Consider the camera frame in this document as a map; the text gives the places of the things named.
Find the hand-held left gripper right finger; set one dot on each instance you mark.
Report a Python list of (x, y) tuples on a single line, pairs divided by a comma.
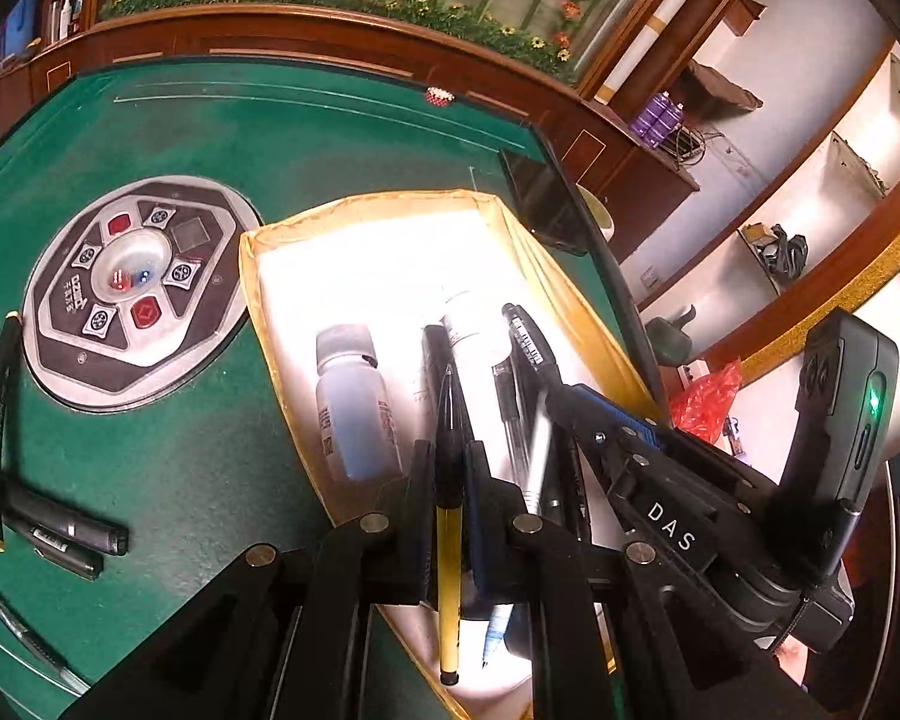
[(475, 517)]

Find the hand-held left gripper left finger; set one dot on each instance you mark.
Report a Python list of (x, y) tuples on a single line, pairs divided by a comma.
[(420, 532)]

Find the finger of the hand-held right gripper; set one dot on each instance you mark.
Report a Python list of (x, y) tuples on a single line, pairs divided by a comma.
[(604, 480), (622, 414)]

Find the yellow pen with black grip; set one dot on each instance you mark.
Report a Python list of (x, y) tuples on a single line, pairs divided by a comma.
[(448, 555)]

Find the gold lined box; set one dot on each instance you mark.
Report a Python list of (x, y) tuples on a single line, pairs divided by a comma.
[(360, 270)]

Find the dark green object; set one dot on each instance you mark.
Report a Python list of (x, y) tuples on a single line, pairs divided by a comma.
[(671, 341)]

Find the red plastic bag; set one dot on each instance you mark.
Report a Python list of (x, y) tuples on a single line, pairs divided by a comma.
[(709, 397)]

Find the black pen with label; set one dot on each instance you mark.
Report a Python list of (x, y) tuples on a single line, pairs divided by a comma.
[(532, 345)]

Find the blue pen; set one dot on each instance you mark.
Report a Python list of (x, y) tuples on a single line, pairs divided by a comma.
[(496, 630)]

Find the clear pen with black grip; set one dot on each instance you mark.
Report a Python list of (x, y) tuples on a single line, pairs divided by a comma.
[(506, 397)]

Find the white bottle with grey cap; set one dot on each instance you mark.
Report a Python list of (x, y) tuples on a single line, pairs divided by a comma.
[(352, 420)]

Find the white plastic bottle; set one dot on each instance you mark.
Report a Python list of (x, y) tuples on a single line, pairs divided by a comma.
[(476, 330)]

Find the black tablet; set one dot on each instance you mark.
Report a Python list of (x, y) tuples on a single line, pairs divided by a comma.
[(540, 195)]

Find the purple cans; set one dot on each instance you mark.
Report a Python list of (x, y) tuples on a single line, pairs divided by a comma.
[(660, 120)]

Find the black marker with white label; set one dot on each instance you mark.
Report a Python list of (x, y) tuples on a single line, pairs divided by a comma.
[(67, 553)]

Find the thick black marker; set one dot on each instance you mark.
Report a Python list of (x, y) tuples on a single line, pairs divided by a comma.
[(60, 519)]

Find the small red white item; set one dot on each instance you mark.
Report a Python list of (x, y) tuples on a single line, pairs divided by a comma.
[(439, 96)]

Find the rolled paper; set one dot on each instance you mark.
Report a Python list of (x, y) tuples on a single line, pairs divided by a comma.
[(649, 37)]

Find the grey table control panel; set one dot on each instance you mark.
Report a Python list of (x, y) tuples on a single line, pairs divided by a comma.
[(142, 270)]

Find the black silver pen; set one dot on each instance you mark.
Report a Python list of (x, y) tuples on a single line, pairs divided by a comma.
[(37, 641)]

